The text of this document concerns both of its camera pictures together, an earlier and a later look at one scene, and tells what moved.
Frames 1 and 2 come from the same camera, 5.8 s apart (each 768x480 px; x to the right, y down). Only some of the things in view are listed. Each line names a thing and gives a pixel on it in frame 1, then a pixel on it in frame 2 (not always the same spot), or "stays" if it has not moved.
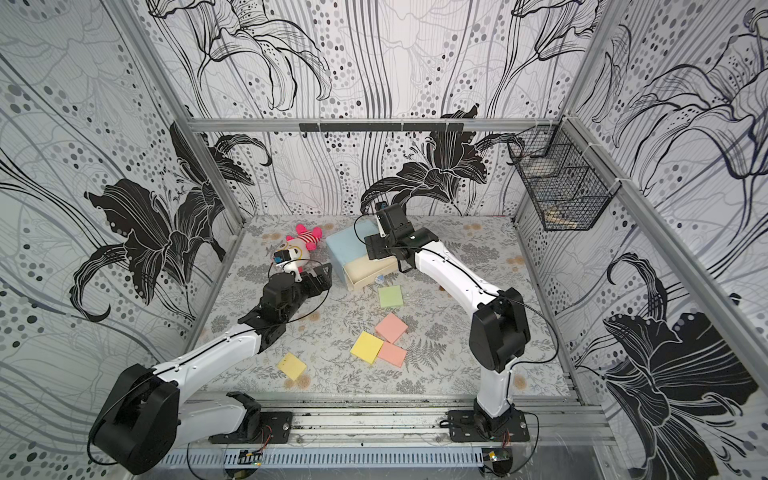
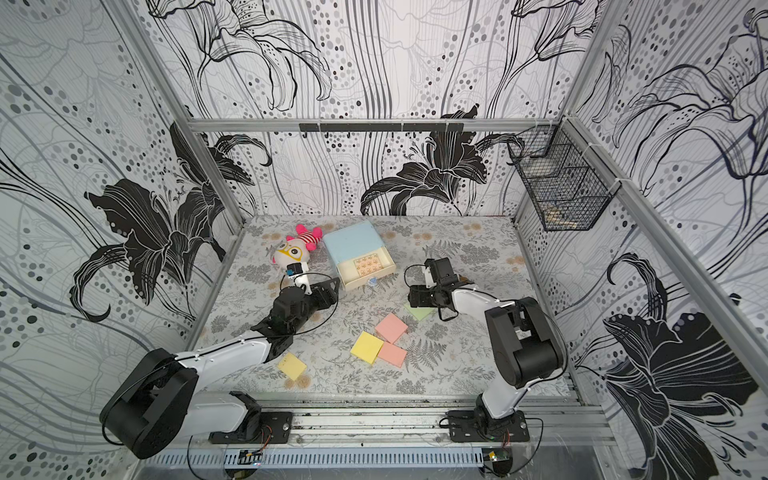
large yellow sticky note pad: x=367 y=346 stays
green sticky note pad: x=391 y=296 -> x=419 y=312
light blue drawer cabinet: x=348 y=254 stays
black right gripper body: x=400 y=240 -> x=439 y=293
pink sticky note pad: x=391 y=328 stays
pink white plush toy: x=305 y=239 stays
